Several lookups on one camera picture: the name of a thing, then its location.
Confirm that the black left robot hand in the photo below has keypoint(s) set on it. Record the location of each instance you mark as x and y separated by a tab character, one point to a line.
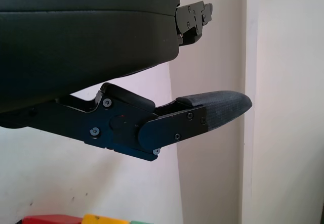
76	44

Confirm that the red wooden block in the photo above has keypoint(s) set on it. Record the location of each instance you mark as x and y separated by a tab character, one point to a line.
50	220

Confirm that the yellow wooden block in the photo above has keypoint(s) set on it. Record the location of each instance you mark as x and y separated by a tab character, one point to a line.
106	219

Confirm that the green wooden block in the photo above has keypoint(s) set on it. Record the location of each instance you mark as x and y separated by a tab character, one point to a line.
139	222

